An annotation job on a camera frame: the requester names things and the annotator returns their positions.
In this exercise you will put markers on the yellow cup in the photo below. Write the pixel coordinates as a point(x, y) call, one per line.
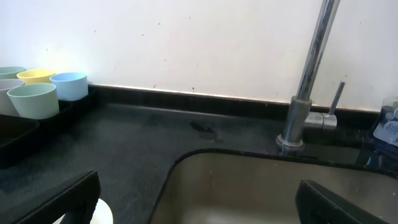
point(34, 76)

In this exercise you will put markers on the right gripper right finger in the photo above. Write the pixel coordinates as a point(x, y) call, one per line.
point(320, 207)

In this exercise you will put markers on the blue soap bottle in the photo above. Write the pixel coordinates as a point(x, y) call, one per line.
point(387, 130)

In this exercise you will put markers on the grey cup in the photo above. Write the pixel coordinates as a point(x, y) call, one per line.
point(6, 99)

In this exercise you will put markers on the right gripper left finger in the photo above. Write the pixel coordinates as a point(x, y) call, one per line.
point(73, 199)

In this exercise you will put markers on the black tray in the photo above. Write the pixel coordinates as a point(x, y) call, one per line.
point(18, 137)

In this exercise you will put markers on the blue cup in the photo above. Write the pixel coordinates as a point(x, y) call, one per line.
point(70, 88)

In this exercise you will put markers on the steel sink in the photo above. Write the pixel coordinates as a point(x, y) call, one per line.
point(233, 186)

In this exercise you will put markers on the steel tap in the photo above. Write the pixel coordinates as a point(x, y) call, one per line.
point(314, 53)

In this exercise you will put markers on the white cup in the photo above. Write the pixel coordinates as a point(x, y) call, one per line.
point(103, 214)

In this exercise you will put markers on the green cup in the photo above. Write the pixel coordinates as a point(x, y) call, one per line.
point(9, 72)
point(34, 102)

